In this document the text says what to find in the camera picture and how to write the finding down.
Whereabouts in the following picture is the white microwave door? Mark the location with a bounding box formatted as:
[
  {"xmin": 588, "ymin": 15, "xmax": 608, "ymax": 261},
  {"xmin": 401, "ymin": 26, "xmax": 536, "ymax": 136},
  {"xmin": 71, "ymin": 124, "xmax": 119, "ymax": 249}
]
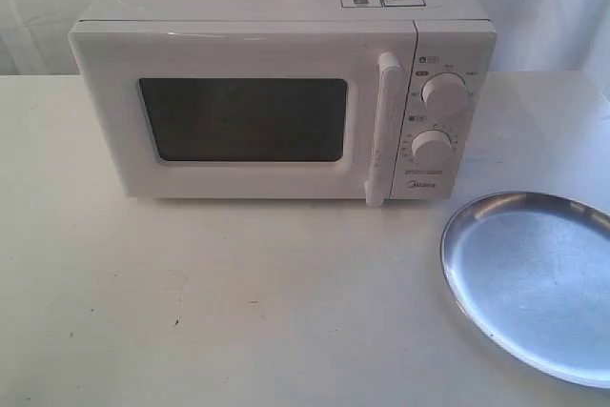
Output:
[{"xmin": 70, "ymin": 20, "xmax": 418, "ymax": 206}]

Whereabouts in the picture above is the white microwave oven body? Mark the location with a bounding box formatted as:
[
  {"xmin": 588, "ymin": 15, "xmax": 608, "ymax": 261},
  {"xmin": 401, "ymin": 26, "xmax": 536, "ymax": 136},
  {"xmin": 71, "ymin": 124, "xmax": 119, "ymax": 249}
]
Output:
[{"xmin": 76, "ymin": 0, "xmax": 496, "ymax": 203}]

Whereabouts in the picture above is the round metal plate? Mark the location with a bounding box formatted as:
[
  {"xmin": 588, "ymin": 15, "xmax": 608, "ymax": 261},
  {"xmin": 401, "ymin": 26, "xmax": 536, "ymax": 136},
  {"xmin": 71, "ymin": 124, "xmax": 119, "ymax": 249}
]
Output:
[{"xmin": 440, "ymin": 193, "xmax": 609, "ymax": 389}]

